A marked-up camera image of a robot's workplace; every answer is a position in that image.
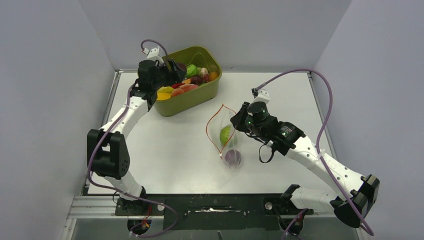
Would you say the pink peach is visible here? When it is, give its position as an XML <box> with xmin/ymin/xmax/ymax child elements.
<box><xmin>179</xmin><ymin>83</ymin><xmax>199</xmax><ymax>92</ymax></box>

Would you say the red chili pepper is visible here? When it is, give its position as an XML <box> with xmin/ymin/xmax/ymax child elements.
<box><xmin>171</xmin><ymin>82</ymin><xmax>185</xmax><ymax>89</ymax></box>

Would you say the green cabbage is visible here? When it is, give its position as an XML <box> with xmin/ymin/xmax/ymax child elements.
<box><xmin>219</xmin><ymin>125</ymin><xmax>238</xmax><ymax>146</ymax></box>

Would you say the small orange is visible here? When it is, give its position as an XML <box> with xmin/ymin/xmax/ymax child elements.
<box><xmin>207</xmin><ymin>71</ymin><xmax>219</xmax><ymax>82</ymax></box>

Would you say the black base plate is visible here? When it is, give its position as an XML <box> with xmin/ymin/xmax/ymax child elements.
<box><xmin>114</xmin><ymin>193</ymin><xmax>301</xmax><ymax>231</ymax></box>

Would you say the white garlic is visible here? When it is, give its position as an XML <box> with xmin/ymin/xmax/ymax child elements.
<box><xmin>198</xmin><ymin>67</ymin><xmax>209</xmax><ymax>78</ymax></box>

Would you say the clear zip top bag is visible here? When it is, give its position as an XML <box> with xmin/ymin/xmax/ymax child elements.
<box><xmin>205</xmin><ymin>104</ymin><xmax>242</xmax><ymax>171</ymax></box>

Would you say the purple red onion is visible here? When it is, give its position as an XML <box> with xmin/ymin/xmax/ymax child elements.
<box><xmin>224</xmin><ymin>149</ymin><xmax>242</xmax><ymax>167</ymax></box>

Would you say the green yellow mango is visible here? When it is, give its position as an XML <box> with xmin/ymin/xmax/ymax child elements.
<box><xmin>157</xmin><ymin>86</ymin><xmax>174</xmax><ymax>94</ymax></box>

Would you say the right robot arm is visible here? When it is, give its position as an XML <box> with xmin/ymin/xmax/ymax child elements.
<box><xmin>230</xmin><ymin>101</ymin><xmax>380</xmax><ymax>228</ymax></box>

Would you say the orange peach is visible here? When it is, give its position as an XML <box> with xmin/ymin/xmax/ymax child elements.
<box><xmin>170</xmin><ymin>88</ymin><xmax>185</xmax><ymax>98</ymax></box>

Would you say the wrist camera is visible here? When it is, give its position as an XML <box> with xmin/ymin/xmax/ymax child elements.
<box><xmin>252</xmin><ymin>88</ymin><xmax>271</xmax><ymax>104</ymax></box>
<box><xmin>142</xmin><ymin>46</ymin><xmax>164</xmax><ymax>64</ymax></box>

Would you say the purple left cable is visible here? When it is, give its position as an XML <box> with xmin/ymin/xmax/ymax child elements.
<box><xmin>86</xmin><ymin>39</ymin><xmax>180</xmax><ymax>239</ymax></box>

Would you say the green plastic bin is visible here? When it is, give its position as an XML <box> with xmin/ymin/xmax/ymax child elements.
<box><xmin>137</xmin><ymin>45</ymin><xmax>222</xmax><ymax>117</ymax></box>

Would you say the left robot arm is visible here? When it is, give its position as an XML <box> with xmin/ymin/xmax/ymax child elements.
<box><xmin>87</xmin><ymin>59</ymin><xmax>187</xmax><ymax>201</ymax></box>

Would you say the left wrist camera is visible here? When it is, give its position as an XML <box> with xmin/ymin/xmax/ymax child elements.
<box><xmin>142</xmin><ymin>46</ymin><xmax>164</xmax><ymax>64</ymax></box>

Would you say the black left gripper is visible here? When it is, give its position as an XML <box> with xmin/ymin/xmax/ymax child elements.
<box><xmin>151</xmin><ymin>59</ymin><xmax>186</xmax><ymax>91</ymax></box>

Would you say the green bumpy lime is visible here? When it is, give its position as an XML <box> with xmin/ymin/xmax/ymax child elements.
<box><xmin>186</xmin><ymin>64</ymin><xmax>200</xmax><ymax>78</ymax></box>

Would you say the dark plum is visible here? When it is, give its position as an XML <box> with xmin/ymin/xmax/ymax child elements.
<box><xmin>190</xmin><ymin>75</ymin><xmax>204</xmax><ymax>86</ymax></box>

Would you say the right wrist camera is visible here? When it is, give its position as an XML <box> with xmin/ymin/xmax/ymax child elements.
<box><xmin>252</xmin><ymin>88</ymin><xmax>271</xmax><ymax>104</ymax></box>

